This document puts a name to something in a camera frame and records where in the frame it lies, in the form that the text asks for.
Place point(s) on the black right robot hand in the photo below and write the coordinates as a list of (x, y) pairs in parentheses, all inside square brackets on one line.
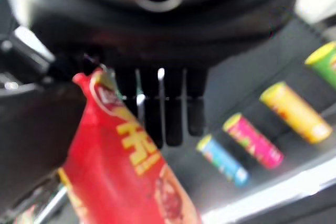
[(168, 40)]

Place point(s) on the red snack bag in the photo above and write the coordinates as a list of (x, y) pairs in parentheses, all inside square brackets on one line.
[(115, 171)]

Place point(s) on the pink chip can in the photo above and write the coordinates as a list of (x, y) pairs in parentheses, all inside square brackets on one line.
[(253, 141)]

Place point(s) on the blue chip can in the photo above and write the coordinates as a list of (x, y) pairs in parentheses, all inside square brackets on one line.
[(223, 161)]

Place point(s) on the yellow chip can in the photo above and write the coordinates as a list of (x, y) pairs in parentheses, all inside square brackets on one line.
[(296, 112)]

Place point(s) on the green chip can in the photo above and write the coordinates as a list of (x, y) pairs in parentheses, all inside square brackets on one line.
[(324, 64)]

